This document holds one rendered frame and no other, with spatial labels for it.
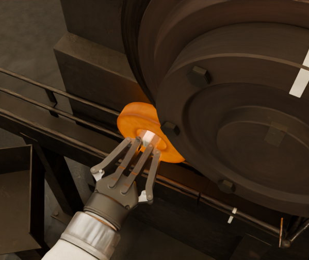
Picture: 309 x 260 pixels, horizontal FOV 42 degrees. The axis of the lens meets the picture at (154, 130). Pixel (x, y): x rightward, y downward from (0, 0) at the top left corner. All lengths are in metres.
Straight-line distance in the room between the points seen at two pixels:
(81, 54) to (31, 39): 1.34
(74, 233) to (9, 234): 0.35
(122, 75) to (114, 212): 0.29
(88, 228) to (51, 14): 1.75
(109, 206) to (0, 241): 0.39
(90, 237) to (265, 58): 0.42
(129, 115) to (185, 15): 0.35
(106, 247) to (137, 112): 0.24
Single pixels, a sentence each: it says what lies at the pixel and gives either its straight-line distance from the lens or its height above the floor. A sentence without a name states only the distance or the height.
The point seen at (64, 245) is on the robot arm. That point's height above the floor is 0.87.
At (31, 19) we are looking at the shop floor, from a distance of 2.30.
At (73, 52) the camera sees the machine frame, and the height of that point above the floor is 0.87.
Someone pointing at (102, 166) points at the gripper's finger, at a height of 0.85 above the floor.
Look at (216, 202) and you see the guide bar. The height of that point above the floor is 0.71.
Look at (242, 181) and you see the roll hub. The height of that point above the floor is 1.01.
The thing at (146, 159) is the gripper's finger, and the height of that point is 0.85.
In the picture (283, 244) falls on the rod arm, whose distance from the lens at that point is 0.66.
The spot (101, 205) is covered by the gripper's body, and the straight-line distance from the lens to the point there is 0.69.
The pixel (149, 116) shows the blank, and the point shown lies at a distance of 0.72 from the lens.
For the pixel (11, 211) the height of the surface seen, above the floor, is 0.60.
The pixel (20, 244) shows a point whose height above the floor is 0.61.
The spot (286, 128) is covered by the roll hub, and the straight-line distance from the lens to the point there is 0.41.
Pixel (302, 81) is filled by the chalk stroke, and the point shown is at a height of 1.24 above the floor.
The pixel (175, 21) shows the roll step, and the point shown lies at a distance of 0.45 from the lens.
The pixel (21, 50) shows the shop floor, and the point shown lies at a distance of 2.16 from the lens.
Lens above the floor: 1.51
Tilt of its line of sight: 58 degrees down
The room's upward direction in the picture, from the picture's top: straight up
